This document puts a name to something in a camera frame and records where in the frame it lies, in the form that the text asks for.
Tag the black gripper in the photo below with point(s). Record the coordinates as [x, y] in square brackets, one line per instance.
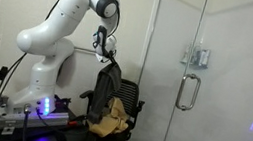
[109, 57]

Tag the gray towel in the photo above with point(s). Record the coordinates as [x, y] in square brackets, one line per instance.
[106, 84]

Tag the yellow towel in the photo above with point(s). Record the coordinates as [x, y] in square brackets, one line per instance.
[114, 121]

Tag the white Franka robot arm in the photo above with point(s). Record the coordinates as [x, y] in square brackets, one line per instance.
[54, 36]

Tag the black mesh office chair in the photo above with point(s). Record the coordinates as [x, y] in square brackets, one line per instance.
[130, 91]

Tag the glass shower door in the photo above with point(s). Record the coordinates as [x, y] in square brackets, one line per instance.
[230, 96]

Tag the blue purple clamp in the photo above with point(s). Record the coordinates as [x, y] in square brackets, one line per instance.
[62, 100]

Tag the shower caddy shelf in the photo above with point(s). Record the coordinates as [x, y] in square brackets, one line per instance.
[194, 66]

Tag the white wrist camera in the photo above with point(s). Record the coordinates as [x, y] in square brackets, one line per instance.
[100, 57]

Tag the aluminum mounting rail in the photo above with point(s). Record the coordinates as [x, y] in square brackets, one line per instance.
[41, 120]

